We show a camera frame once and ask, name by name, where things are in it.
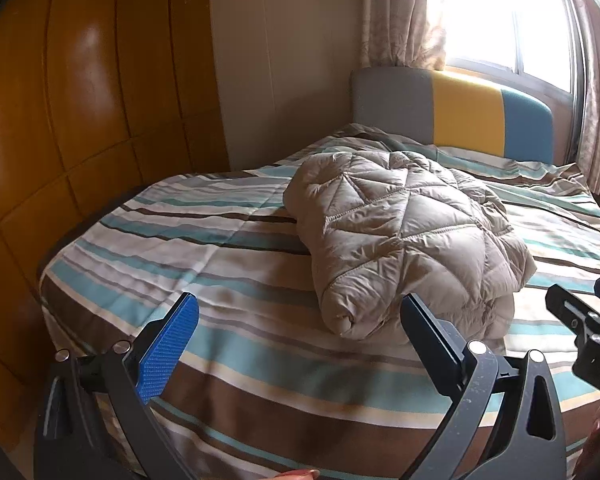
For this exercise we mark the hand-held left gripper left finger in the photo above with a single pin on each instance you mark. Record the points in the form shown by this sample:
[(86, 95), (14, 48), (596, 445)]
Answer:
[(167, 345)]

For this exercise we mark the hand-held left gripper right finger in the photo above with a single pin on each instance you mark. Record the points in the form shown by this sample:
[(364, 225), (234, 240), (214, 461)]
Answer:
[(432, 345)]

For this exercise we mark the beige quilted down jacket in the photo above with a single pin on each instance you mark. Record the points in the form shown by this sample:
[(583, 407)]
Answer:
[(405, 230)]

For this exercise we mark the person's left hand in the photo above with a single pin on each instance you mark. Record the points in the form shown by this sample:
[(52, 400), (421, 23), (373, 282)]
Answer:
[(300, 475)]

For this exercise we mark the striped bed blanket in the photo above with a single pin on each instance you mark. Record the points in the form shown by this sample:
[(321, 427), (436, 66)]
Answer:
[(205, 270)]

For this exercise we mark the patterned beige curtain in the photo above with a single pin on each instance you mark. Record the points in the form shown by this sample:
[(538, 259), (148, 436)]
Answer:
[(402, 10), (597, 85)]

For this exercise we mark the grey yellow blue headboard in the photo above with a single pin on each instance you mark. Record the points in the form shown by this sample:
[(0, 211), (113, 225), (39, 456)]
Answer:
[(465, 110)]

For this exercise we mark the wooden wardrobe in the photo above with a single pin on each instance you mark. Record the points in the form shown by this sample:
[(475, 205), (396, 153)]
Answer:
[(80, 135)]

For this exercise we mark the window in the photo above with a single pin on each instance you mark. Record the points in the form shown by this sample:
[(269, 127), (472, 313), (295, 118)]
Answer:
[(505, 15)]

